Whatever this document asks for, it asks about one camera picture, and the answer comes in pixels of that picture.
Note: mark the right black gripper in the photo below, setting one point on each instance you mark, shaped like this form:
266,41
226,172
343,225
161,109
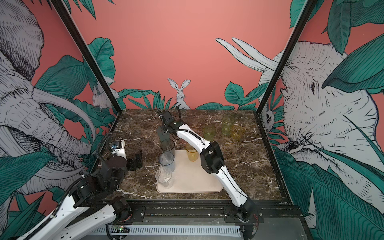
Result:
164,131

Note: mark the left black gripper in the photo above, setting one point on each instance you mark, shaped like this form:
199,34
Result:
139,159

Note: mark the dark grey plastic cup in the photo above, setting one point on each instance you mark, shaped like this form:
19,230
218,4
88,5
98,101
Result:
168,145

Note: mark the blue plastic cup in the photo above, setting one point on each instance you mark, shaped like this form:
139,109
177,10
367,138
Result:
167,160

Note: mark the orange plastic cup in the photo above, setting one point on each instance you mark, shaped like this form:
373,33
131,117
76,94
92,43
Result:
192,153

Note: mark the clear plastic cup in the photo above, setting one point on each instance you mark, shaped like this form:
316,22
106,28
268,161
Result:
164,177

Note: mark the beige plastic tray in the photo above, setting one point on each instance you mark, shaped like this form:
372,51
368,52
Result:
188,177

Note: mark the tall green plastic cup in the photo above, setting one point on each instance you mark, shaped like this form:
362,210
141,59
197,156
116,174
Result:
227,123

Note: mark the teal frosted plastic cup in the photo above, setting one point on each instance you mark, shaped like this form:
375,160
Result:
162,134

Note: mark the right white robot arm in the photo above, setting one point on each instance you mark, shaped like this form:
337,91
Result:
212,161

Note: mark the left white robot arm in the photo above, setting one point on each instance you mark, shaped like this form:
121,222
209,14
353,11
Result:
84,207

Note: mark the short green plastic cup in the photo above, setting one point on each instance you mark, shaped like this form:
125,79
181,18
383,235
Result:
209,132

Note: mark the yellow plastic cup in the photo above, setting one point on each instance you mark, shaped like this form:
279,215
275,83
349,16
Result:
237,132

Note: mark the white vented strip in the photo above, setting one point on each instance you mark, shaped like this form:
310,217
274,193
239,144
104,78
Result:
140,230

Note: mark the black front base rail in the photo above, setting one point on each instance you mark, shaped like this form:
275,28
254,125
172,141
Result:
144,209

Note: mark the left black frame post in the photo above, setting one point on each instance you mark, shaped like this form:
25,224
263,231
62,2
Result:
64,14

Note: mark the black frame post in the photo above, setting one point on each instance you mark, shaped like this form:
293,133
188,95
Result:
298,29
64,14

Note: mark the right black frame post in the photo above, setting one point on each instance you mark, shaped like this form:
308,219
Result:
298,29

